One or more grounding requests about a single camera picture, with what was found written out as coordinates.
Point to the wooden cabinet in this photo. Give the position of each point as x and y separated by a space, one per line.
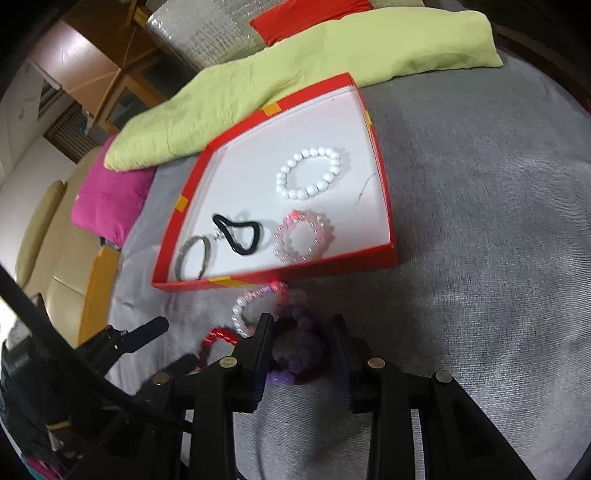
92 50

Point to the pink pillow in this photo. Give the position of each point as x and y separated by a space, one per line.
108 198

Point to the light green blanket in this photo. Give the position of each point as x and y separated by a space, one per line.
286 78

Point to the dark slatted grille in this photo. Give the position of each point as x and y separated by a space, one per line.
69 134

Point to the silver bubble wrap bundle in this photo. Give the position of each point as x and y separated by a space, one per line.
203 32

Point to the red box with white inside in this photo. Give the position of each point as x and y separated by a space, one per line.
258 184

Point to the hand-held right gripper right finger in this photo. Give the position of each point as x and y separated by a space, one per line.
342 364

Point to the beige sofa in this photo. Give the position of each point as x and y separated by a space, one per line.
60 258

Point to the grey blanket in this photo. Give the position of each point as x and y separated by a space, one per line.
485 230

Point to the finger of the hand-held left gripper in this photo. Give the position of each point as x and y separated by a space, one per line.
147 330
178 367

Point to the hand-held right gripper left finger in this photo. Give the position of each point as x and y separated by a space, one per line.
262 355

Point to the silver bangle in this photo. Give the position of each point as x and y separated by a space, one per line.
183 258

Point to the red pillow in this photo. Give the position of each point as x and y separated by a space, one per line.
295 23

